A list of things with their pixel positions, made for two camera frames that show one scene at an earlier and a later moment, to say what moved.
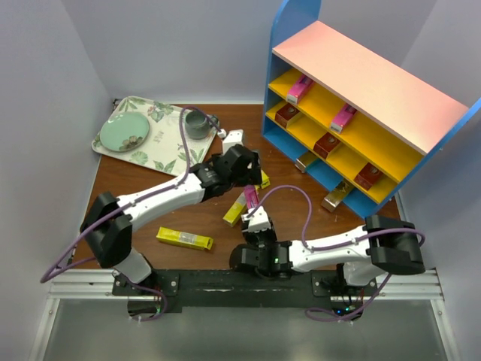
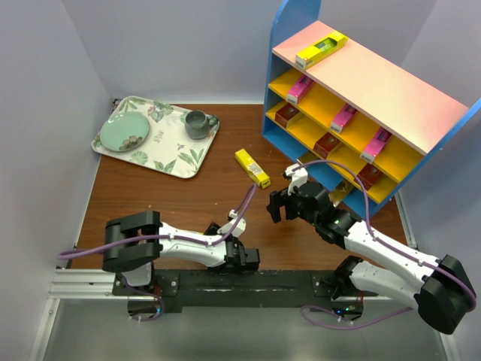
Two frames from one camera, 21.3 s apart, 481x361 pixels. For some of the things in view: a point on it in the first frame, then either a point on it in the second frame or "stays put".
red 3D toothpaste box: x=367 y=176 stays put
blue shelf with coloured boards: x=336 y=107 stays put
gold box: x=334 y=198 stays put
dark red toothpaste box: x=285 y=113 stays put
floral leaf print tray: x=161 y=151 stays put
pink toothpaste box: x=252 y=198 to x=376 y=146
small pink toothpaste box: x=343 y=116 stays put
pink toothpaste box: x=299 y=86 stays put
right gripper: x=249 y=235 to x=278 y=199
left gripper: x=251 y=174 to x=212 y=229
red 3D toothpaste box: x=325 y=144 stays put
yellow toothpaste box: x=236 y=210 to x=320 y=50
